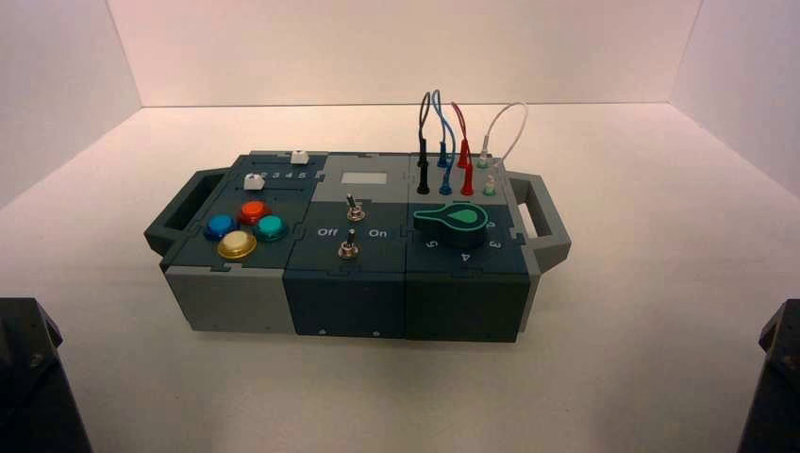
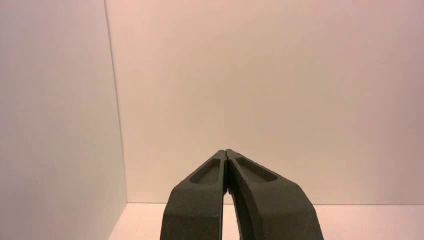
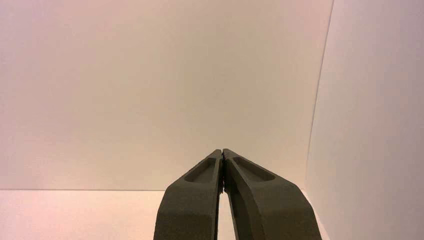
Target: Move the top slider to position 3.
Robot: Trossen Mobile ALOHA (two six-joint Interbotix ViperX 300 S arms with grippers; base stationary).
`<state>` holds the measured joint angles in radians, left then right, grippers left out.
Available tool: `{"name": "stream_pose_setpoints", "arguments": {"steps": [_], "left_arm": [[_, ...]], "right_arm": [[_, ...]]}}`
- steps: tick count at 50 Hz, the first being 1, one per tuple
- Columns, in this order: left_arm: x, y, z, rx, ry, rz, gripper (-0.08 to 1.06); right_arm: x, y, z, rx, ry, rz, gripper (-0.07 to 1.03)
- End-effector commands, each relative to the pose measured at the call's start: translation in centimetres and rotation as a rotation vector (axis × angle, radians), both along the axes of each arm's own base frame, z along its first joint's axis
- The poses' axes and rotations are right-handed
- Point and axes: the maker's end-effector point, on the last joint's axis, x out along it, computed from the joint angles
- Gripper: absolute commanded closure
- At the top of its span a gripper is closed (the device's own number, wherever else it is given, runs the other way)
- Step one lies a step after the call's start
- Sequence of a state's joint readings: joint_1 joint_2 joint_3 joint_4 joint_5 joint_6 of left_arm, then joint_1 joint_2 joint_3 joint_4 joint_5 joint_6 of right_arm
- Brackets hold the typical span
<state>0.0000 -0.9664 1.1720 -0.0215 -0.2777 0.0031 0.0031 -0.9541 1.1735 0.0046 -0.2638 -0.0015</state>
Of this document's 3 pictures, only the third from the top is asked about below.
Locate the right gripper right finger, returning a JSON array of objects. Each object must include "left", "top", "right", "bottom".
[{"left": 222, "top": 148, "right": 323, "bottom": 240}]

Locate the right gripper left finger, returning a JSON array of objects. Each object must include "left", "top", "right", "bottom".
[{"left": 153, "top": 149, "right": 223, "bottom": 240}]

